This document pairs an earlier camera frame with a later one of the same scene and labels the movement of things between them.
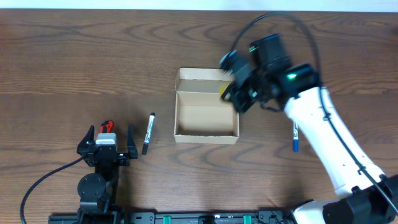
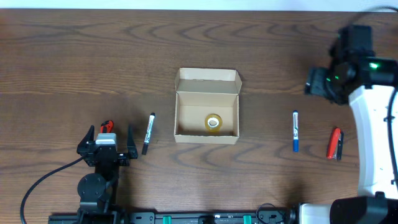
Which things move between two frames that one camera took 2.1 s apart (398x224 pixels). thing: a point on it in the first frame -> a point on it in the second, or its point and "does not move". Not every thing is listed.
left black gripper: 106,154 does not move
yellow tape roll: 222,87 -> 213,122
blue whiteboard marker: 295,138 does not move
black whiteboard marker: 145,147 does not move
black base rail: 187,217 does not move
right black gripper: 239,98 -> 315,82
